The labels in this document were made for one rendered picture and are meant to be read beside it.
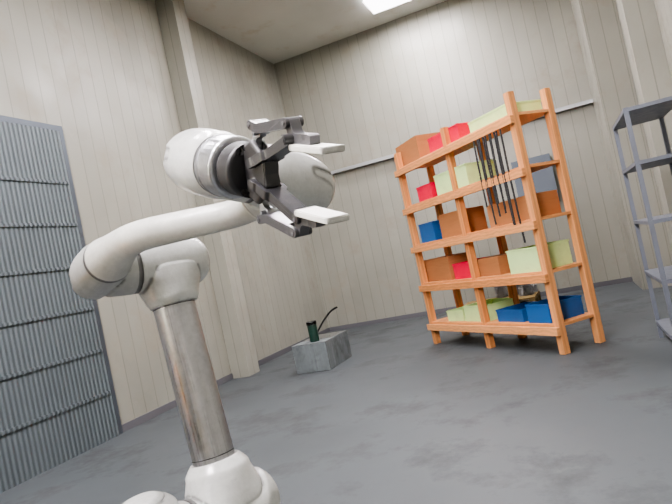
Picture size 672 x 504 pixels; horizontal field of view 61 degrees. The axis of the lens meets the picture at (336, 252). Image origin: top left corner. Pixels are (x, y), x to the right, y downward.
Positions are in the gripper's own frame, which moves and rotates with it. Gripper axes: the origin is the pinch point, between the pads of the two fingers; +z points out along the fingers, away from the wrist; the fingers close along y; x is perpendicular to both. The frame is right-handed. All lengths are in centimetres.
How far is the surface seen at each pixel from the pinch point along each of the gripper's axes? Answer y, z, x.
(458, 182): 108, -398, -450
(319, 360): 327, -512, -316
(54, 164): 52, -608, -72
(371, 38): -87, -860, -709
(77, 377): 252, -523, -40
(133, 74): -38, -744, -211
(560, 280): 346, -504, -818
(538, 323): 233, -270, -425
